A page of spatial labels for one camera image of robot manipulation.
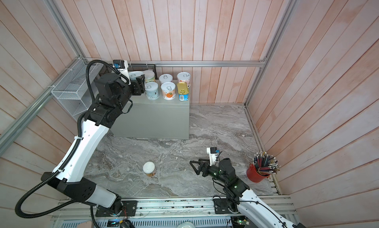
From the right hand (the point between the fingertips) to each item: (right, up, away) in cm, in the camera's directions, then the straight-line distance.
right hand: (195, 161), depth 77 cm
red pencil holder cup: (+37, -2, +1) cm, 37 cm away
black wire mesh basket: (-57, +55, +16) cm, 81 cm away
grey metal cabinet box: (-20, +23, +1) cm, 30 cm away
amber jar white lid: (-25, -4, +2) cm, 26 cm away
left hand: (-27, +41, -13) cm, 50 cm away
